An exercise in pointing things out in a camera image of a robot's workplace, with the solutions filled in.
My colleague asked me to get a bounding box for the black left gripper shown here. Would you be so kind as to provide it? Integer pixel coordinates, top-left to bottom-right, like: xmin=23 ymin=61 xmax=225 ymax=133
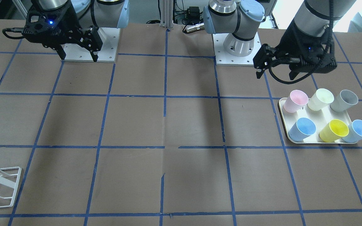
xmin=253 ymin=22 xmax=337 ymax=81

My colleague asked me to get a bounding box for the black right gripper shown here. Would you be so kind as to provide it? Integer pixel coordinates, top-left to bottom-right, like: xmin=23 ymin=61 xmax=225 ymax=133
xmin=22 ymin=6 xmax=103 ymax=62

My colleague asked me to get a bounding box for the pink plastic cup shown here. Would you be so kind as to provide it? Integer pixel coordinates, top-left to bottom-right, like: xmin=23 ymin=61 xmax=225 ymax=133
xmin=283 ymin=90 xmax=309 ymax=113

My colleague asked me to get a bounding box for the cream plastic cup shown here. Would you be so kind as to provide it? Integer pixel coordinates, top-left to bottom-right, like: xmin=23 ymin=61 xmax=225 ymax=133
xmin=307 ymin=88 xmax=334 ymax=111

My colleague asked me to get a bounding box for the blue plastic cup near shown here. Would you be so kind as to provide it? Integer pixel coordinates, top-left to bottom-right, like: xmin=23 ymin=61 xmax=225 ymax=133
xmin=288 ymin=117 xmax=316 ymax=142

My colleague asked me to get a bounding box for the grey plastic cup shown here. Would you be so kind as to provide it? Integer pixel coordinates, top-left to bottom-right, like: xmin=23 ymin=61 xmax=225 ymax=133
xmin=330 ymin=89 xmax=358 ymax=112

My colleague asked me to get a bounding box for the yellow plastic cup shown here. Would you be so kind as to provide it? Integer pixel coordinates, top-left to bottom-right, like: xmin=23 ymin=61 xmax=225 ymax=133
xmin=319 ymin=119 xmax=349 ymax=143

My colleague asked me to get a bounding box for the light blue plastic cup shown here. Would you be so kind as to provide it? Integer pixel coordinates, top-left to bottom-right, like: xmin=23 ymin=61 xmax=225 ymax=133
xmin=342 ymin=120 xmax=362 ymax=143

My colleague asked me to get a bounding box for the cream rectangular tray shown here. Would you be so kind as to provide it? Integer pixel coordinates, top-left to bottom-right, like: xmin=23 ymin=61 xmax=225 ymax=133
xmin=278 ymin=98 xmax=358 ymax=144

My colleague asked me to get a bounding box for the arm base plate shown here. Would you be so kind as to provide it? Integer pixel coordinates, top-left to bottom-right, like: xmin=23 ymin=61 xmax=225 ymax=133
xmin=64 ymin=27 xmax=122 ymax=63
xmin=212 ymin=33 xmax=261 ymax=67

